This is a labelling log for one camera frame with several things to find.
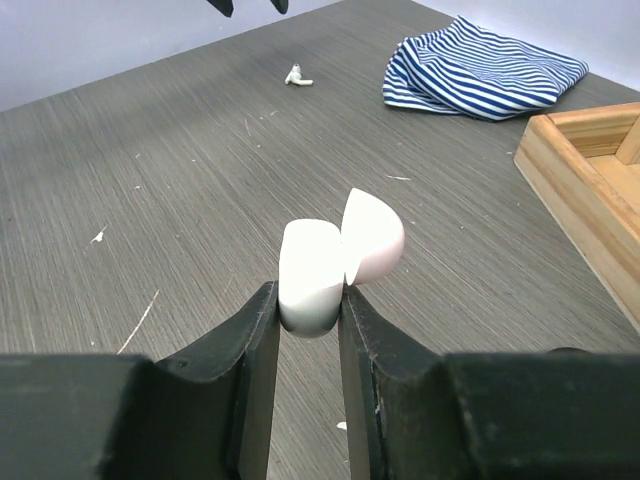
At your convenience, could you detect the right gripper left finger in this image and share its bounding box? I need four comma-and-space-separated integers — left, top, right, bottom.
1, 282, 280, 479

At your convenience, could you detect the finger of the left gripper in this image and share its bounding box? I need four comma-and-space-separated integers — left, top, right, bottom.
207, 0, 234, 18
270, 0, 289, 13

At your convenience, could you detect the white earbud case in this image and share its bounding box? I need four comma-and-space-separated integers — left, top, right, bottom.
278, 188, 405, 338

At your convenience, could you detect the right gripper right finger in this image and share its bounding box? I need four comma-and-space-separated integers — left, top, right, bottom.
338, 287, 639, 479

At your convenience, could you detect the wooden clothes rack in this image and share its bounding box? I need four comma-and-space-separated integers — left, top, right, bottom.
514, 103, 639, 326

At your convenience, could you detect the blue striped folded cloth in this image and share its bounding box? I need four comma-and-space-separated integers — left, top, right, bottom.
382, 16, 589, 121

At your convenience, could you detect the white earbud pair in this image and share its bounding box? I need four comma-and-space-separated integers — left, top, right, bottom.
284, 63, 314, 87

